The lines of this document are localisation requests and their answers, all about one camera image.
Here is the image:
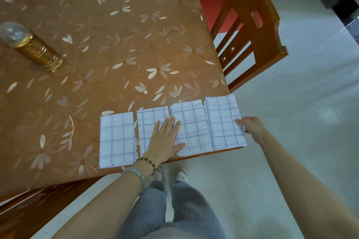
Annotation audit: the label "person's right hand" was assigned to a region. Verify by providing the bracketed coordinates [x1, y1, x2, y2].
[235, 116, 270, 146]

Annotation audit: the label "person's left hand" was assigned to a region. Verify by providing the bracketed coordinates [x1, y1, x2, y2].
[143, 117, 187, 167]

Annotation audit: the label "checked placemat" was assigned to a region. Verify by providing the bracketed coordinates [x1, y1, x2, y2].
[136, 106, 172, 158]

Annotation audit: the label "large grid cloth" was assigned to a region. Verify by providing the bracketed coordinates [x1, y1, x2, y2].
[204, 93, 248, 152]

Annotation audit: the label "person's left forearm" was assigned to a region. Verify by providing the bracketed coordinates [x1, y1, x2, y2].
[52, 157, 157, 239]

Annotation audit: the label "person's right forearm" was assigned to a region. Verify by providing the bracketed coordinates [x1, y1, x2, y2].
[258, 132, 359, 239]

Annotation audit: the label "person's left white shoe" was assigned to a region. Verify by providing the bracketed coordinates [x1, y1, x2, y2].
[150, 167, 163, 183]

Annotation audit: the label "person's white shoe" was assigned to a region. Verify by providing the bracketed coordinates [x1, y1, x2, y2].
[150, 167, 163, 183]
[174, 167, 188, 183]

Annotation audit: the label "person's right white shoe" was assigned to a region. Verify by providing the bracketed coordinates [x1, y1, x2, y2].
[174, 167, 188, 183]

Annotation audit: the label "person's grey trousers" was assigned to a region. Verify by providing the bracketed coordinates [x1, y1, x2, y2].
[115, 180, 226, 239]

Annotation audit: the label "wooden dining table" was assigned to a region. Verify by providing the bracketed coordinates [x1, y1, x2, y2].
[0, 0, 245, 196]

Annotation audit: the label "pale green jade bangle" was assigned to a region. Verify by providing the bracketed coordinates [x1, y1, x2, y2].
[122, 167, 148, 193]

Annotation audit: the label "wooden dining chair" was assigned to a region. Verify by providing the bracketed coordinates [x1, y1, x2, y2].
[210, 0, 289, 93]
[0, 176, 104, 239]

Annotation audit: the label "floral brown table cover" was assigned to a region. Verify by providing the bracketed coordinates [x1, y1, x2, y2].
[0, 0, 230, 196]

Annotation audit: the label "gold lantern lamp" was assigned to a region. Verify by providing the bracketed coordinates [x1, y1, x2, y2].
[0, 22, 64, 72]

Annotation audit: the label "beaded bracelet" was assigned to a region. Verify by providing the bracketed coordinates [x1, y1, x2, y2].
[136, 157, 157, 177]

